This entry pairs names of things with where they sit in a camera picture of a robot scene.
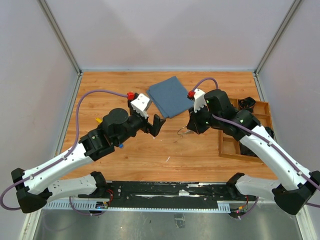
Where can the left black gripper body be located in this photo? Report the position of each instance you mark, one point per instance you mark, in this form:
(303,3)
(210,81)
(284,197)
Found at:
(137,122)

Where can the folded blue cloth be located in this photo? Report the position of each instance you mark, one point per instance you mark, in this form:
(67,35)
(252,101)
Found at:
(170,97)

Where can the silver metal keyring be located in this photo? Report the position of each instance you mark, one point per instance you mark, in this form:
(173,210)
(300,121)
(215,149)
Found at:
(182,132)

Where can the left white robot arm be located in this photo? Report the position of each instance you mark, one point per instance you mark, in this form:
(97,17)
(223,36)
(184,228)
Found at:
(43,184)

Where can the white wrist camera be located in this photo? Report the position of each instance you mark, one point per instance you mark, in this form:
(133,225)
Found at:
(199,100)
(141,104)

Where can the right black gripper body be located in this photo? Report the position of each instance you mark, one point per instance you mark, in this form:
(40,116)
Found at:
(202,119)

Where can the wooden compartment tray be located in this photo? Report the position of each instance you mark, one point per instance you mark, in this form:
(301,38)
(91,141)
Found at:
(228,147)

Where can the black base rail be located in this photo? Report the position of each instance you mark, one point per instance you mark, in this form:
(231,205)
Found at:
(165,196)

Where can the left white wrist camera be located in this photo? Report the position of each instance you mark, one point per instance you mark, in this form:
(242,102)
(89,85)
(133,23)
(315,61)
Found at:
(141,104)

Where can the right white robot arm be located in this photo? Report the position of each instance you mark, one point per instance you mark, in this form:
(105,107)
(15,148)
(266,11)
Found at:
(295,184)

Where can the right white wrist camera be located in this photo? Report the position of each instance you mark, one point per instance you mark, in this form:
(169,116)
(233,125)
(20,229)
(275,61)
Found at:
(199,100)

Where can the dark rolled tie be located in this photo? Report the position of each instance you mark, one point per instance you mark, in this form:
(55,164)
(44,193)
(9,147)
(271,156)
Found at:
(270,132)

